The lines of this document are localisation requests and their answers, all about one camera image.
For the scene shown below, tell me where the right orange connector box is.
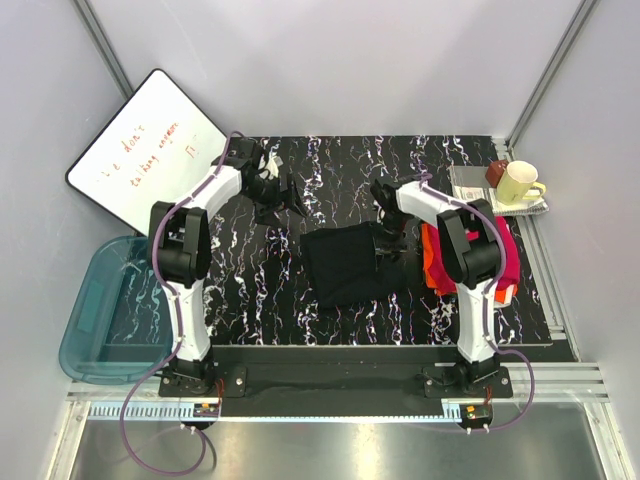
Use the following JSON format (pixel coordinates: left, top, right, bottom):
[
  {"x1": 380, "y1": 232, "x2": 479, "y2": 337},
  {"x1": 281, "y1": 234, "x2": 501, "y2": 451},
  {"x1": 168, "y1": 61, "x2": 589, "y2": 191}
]
[{"x1": 463, "y1": 404, "x2": 493, "y2": 421}]

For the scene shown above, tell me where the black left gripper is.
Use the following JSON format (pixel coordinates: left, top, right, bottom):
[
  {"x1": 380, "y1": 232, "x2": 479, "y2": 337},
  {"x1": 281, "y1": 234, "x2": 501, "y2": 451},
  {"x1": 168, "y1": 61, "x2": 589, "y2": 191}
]
[{"x1": 242, "y1": 172, "x2": 305, "y2": 228}]

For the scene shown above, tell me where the white dry-erase board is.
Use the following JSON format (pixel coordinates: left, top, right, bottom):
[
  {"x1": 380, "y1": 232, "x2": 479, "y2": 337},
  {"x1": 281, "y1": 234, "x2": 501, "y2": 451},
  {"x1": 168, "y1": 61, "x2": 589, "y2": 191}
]
[{"x1": 66, "y1": 69, "x2": 227, "y2": 235}]

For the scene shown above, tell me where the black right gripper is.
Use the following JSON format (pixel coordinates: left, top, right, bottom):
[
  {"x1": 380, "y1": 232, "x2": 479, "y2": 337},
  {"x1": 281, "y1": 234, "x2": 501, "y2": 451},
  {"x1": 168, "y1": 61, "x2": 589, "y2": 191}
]
[{"x1": 369, "y1": 212, "x2": 408, "y2": 271}]

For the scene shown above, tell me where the yellow ceramic mug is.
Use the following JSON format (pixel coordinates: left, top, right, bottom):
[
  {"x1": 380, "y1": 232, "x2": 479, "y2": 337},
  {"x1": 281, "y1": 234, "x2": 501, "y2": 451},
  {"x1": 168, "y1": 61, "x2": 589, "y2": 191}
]
[{"x1": 496, "y1": 161, "x2": 546, "y2": 205}]

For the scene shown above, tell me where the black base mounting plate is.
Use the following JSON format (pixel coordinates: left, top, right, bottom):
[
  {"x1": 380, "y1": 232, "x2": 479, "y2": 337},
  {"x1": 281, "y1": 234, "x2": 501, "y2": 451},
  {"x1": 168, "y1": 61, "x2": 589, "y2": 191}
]
[{"x1": 159, "y1": 346, "x2": 513, "y2": 419}]

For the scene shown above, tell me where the left orange connector box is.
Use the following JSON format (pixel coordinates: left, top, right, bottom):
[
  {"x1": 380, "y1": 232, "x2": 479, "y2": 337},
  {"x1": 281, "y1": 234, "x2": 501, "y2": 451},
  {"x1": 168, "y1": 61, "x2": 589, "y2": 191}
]
[{"x1": 193, "y1": 402, "x2": 220, "y2": 418}]

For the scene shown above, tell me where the orange t-shirt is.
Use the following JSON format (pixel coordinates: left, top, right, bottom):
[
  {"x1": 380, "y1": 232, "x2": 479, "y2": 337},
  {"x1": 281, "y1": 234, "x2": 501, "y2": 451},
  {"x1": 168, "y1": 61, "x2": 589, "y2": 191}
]
[{"x1": 421, "y1": 222, "x2": 516, "y2": 307}]

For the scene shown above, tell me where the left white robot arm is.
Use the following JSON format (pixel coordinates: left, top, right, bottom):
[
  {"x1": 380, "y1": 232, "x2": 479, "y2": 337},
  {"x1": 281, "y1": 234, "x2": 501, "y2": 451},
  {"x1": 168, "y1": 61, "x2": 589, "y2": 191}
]
[{"x1": 148, "y1": 137, "x2": 307, "y2": 396}]

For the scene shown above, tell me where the orange connector box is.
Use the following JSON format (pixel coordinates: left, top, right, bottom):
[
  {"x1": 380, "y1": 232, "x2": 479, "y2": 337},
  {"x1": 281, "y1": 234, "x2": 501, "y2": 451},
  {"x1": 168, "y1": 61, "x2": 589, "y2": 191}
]
[
  {"x1": 463, "y1": 404, "x2": 493, "y2": 421},
  {"x1": 193, "y1": 402, "x2": 220, "y2": 418}
]

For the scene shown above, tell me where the teal translucent plastic bin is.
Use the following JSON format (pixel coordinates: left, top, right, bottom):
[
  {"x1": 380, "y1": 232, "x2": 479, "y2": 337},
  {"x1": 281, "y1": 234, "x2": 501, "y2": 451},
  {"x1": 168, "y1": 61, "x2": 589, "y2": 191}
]
[{"x1": 59, "y1": 236, "x2": 173, "y2": 385}]

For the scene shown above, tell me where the black t-shirt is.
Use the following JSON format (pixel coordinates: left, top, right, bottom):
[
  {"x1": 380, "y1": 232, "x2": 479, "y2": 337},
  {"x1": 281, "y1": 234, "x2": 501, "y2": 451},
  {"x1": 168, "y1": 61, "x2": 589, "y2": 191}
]
[{"x1": 300, "y1": 221, "x2": 408, "y2": 309}]

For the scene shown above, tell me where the magenta t-shirt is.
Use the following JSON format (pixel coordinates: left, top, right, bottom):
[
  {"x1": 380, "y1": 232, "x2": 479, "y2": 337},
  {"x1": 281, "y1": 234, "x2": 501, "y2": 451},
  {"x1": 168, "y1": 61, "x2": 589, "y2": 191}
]
[{"x1": 424, "y1": 214, "x2": 521, "y2": 296}]

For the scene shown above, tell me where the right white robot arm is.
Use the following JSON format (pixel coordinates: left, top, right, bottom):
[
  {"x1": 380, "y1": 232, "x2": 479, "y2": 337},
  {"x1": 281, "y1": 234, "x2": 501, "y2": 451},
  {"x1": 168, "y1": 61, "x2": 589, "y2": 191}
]
[{"x1": 370, "y1": 180, "x2": 506, "y2": 397}]

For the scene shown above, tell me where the brown small cup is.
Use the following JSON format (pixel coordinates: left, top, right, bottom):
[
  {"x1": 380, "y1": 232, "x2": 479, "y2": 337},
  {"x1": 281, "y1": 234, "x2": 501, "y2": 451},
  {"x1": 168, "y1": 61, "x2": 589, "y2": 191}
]
[{"x1": 485, "y1": 159, "x2": 509, "y2": 188}]

